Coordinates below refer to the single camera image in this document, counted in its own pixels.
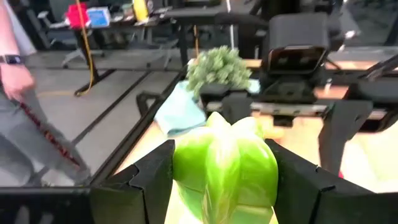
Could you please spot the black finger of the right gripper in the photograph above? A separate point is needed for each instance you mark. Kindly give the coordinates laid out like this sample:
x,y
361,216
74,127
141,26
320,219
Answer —
x,y
237,107
342,130

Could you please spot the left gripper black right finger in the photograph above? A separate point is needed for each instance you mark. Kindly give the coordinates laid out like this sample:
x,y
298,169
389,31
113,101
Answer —
x,y
304,199

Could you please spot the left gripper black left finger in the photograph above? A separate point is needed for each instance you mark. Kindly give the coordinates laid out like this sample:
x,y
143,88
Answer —
x,y
146,189

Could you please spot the green toy star fruit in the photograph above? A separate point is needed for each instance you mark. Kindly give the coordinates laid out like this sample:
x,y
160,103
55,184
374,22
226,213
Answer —
x,y
224,171

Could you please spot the green plant in white pot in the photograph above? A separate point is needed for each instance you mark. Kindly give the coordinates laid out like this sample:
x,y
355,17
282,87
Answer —
x,y
217,67

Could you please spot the teal cloth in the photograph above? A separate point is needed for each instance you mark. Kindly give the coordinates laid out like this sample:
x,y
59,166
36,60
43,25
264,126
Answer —
x,y
178,112

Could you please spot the black office desk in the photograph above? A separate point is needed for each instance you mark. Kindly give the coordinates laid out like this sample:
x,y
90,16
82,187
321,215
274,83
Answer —
x,y
84,46
214,18

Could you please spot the yellow bottle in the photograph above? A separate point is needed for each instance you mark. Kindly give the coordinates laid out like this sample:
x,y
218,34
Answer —
x,y
140,9

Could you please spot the blue box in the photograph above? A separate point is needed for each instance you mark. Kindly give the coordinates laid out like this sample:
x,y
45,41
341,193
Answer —
x,y
99,17

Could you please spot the person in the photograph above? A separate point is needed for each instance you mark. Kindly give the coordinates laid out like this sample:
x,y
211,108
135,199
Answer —
x,y
18,81

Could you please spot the red box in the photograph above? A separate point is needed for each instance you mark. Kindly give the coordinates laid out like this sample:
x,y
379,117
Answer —
x,y
76,15

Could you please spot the person's wristwatch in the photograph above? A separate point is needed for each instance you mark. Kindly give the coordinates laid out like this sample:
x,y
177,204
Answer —
x,y
11,59

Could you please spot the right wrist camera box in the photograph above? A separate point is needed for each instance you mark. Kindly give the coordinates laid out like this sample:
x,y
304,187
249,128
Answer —
x,y
297,60

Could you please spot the black aluminium rig frame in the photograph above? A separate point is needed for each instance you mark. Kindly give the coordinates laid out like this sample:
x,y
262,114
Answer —
x,y
130,146

